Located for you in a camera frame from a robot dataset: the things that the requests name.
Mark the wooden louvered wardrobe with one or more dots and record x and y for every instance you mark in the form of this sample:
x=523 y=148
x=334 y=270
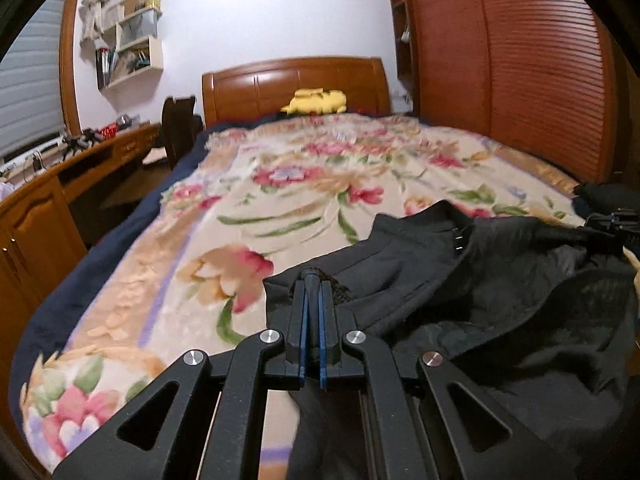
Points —
x=500 y=60

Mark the dark blue bed sheet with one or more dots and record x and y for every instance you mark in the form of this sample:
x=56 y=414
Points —
x=125 y=225

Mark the grey window blind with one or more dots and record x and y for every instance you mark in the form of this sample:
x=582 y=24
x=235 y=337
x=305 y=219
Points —
x=30 y=100

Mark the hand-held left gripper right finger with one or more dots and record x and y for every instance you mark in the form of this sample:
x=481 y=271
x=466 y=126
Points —
x=324 y=340

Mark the dark blue cloth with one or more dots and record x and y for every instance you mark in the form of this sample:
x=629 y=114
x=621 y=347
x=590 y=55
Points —
x=600 y=195

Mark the black zip jacket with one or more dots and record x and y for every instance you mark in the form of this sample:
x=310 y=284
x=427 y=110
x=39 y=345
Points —
x=475 y=285

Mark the black gadget on desk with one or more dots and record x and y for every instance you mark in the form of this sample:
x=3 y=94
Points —
x=82 y=140

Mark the row of books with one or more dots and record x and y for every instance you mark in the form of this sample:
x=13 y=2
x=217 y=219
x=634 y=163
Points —
x=103 y=67

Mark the wooden desk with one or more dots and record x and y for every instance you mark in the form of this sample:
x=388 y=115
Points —
x=40 y=220

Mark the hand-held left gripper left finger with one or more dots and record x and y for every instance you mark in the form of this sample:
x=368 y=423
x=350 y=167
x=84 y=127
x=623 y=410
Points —
x=302 y=332

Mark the wooden window frame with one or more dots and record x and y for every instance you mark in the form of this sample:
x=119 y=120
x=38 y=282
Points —
x=70 y=60

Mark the white wall shelf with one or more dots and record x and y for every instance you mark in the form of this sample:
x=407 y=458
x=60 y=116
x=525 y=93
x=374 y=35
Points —
x=155 y=55

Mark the red basket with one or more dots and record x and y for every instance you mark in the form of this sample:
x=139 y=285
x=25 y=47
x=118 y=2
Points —
x=108 y=131

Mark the white tied curtain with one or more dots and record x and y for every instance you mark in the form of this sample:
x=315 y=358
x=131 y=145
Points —
x=95 y=5

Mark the floral blanket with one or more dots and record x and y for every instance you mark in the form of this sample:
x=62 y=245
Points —
x=250 y=210

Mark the dark wooden chair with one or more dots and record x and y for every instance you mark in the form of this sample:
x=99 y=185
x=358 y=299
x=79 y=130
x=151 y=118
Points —
x=177 y=130

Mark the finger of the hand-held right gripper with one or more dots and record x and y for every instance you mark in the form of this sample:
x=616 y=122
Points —
x=615 y=224

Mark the grey paper bag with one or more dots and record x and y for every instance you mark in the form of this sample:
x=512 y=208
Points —
x=140 y=27

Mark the wooden bed headboard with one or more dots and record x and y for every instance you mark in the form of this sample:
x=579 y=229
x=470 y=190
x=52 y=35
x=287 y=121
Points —
x=250 y=90

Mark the yellow plush toy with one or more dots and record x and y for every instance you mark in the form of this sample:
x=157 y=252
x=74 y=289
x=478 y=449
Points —
x=315 y=101

